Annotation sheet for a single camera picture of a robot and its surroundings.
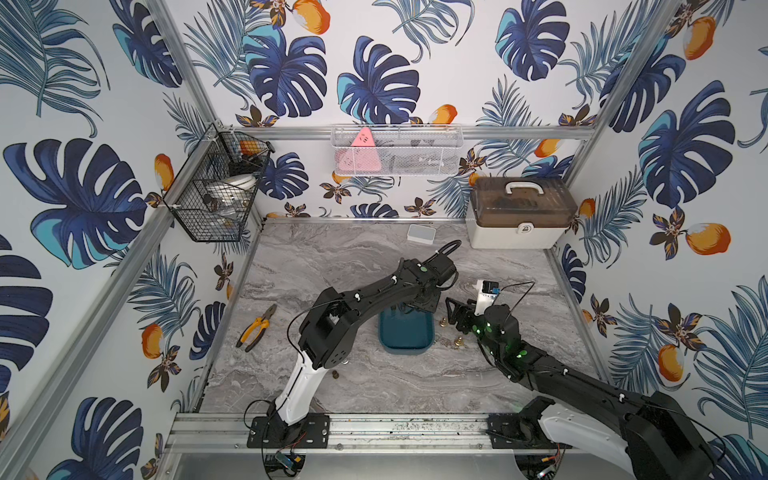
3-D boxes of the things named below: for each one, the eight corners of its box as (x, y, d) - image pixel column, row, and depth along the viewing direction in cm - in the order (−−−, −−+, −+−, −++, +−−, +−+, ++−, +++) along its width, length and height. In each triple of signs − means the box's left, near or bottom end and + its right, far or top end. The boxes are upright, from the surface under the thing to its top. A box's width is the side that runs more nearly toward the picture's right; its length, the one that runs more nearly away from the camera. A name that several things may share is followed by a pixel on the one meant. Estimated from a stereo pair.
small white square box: (406, 240, 118) (406, 236, 116) (408, 228, 122) (409, 223, 120) (433, 244, 117) (434, 240, 115) (434, 231, 121) (435, 227, 119)
